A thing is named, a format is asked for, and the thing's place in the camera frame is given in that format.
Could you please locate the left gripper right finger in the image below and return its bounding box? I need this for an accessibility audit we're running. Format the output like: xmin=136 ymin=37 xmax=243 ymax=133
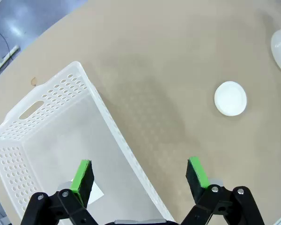
xmin=181 ymin=157 xmax=265 ymax=225

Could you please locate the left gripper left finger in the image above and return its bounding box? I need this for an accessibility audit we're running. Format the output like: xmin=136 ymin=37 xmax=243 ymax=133
xmin=20 ymin=160 xmax=96 ymax=225

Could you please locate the white round bottle lid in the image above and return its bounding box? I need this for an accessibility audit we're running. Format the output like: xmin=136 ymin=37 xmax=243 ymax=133
xmin=214 ymin=81 xmax=248 ymax=117

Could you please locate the white paper card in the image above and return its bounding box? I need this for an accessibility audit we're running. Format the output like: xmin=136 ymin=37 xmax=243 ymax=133
xmin=88 ymin=180 xmax=105 ymax=205

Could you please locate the white perforated plastic basket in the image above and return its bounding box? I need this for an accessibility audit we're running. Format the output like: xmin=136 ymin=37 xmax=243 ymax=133
xmin=0 ymin=60 xmax=176 ymax=225

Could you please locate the white power strip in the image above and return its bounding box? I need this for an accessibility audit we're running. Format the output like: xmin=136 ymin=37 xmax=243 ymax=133
xmin=0 ymin=45 xmax=21 ymax=77

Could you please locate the thin black floor cable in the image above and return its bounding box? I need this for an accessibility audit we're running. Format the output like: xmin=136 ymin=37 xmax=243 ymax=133
xmin=0 ymin=24 xmax=12 ymax=54

